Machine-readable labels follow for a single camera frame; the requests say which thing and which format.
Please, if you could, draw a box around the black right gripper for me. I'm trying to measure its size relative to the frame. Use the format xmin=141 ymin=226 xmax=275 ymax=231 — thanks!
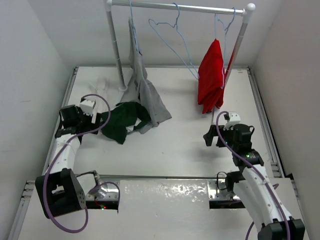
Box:
xmin=203 ymin=124 xmax=237 ymax=152

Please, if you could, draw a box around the green and white t shirt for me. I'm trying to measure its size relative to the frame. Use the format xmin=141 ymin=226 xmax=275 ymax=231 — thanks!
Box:
xmin=101 ymin=101 xmax=151 ymax=145

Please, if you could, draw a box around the blue wire hanger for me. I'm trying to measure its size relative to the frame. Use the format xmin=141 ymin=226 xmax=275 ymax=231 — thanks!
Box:
xmin=148 ymin=2 xmax=200 ymax=81
xmin=128 ymin=0 xmax=142 ymax=56
xmin=214 ymin=7 xmax=236 ymax=90

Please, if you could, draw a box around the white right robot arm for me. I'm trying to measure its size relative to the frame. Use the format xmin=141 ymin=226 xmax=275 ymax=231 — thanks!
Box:
xmin=203 ymin=123 xmax=306 ymax=240

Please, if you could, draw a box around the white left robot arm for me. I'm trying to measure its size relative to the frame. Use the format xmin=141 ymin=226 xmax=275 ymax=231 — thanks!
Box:
xmin=46 ymin=100 xmax=101 ymax=217

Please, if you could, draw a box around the red t shirt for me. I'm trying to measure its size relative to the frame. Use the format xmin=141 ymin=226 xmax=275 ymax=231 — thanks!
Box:
xmin=197 ymin=39 xmax=224 ymax=114

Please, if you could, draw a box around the grey t shirt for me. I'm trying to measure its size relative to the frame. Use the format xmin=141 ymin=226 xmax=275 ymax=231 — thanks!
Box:
xmin=122 ymin=17 xmax=172 ymax=134

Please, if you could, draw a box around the silver clothes rack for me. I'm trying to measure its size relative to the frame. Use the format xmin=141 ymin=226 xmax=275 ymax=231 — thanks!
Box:
xmin=103 ymin=0 xmax=256 ymax=92

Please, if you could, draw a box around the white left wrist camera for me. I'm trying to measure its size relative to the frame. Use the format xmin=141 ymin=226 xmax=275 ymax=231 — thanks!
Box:
xmin=79 ymin=97 xmax=98 ymax=124

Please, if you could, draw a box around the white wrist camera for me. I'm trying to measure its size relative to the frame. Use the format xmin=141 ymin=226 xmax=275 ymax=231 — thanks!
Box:
xmin=79 ymin=97 xmax=98 ymax=124
xmin=223 ymin=112 xmax=241 ymax=131

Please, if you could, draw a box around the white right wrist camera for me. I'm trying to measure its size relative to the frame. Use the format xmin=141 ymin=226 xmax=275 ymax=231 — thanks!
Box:
xmin=223 ymin=112 xmax=241 ymax=131

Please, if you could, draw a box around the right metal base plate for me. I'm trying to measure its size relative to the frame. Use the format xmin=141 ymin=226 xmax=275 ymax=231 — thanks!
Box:
xmin=207 ymin=177 xmax=240 ymax=201

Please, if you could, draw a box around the metal base plate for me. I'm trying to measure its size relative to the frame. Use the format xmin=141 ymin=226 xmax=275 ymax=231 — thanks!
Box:
xmin=86 ymin=179 xmax=120 ymax=201
xmin=207 ymin=177 xmax=240 ymax=201

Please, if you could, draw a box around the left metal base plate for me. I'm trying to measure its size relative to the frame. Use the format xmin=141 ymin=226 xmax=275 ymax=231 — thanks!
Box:
xmin=86 ymin=179 xmax=120 ymax=201

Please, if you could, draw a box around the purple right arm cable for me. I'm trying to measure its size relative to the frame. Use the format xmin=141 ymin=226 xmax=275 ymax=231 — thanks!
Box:
xmin=215 ymin=110 xmax=292 ymax=240

